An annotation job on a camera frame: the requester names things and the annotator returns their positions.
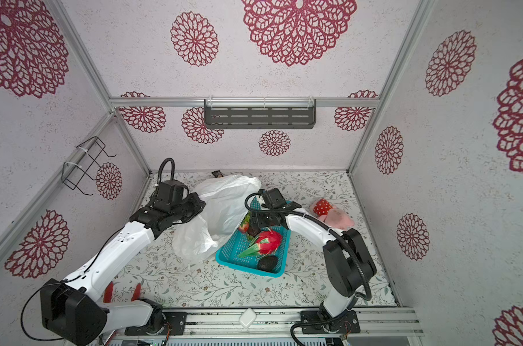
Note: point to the pink mushroom plush toy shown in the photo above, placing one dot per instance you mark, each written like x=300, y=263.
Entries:
x=331, y=215

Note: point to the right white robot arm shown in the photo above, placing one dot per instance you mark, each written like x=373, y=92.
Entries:
x=349, y=264

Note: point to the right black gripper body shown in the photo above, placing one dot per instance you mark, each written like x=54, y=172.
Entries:
x=258, y=220

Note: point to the white square button box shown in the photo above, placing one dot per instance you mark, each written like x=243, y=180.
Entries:
x=247, y=318

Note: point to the dark avocado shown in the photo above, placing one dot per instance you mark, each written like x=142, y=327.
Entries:
x=268, y=263

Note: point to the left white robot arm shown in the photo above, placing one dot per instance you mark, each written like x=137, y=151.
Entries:
x=73, y=308

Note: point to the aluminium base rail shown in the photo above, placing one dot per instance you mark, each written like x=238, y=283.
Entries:
x=275, y=323

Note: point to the red handled tongs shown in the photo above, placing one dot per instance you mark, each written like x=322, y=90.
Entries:
x=112, y=294

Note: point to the white plastic bag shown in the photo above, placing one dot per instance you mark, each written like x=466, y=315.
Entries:
x=213, y=227

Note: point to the red dragon fruit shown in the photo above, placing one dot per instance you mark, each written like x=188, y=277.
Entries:
x=266, y=243

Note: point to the teal plastic basket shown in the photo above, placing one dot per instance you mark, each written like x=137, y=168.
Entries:
x=227, y=255

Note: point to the black wire wall rack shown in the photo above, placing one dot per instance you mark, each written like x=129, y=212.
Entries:
x=76, y=170

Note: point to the small dark object at wall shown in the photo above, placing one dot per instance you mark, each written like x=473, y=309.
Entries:
x=217, y=174

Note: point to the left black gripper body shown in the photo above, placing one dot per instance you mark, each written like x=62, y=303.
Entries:
x=188, y=209

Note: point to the grey wall shelf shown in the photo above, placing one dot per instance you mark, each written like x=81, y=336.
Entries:
x=262, y=115

